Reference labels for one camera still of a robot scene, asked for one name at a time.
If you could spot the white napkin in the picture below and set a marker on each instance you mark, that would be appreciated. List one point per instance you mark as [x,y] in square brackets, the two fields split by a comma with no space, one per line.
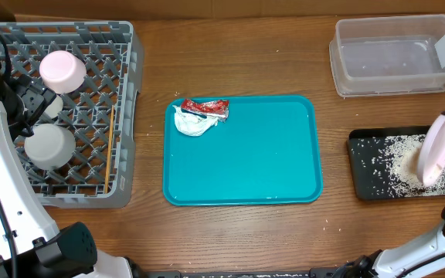
[191,124]

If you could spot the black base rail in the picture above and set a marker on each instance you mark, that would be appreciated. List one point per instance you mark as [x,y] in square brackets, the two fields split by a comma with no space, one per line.
[245,274]

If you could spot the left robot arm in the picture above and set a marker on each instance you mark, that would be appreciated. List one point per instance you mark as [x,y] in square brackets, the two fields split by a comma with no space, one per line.
[31,244]

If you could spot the large white plate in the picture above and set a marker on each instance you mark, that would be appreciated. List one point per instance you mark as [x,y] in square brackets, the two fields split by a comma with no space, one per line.
[431,161]

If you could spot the grey bowl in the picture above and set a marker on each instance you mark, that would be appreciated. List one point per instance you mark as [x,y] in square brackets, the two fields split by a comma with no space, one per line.
[50,147]

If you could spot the teal plastic tray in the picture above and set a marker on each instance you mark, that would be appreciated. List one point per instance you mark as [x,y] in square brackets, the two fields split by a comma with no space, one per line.
[265,153]

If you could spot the spilled rice pile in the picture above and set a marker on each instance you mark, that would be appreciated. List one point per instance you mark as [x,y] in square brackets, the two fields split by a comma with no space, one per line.
[385,167]

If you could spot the clear plastic container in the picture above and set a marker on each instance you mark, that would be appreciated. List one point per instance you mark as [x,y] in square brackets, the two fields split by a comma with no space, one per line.
[388,55]

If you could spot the white paper cup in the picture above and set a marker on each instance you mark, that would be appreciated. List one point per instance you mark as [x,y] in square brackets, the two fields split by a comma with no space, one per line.
[54,108]

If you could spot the black plastic tray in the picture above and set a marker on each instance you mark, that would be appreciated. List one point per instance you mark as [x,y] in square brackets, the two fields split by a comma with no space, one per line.
[384,132]

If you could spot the grey dishwasher rack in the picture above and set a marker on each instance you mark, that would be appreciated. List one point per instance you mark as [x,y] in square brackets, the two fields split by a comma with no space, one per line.
[113,56]

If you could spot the brown cardboard backdrop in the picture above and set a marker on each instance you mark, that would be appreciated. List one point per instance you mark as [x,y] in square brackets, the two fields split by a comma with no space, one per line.
[210,9]

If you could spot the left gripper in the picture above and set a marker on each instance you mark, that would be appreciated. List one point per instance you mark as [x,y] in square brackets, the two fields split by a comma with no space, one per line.
[39,97]

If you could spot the red foil snack wrapper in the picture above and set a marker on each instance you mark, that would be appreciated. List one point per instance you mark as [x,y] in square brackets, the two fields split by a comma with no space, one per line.
[216,108]

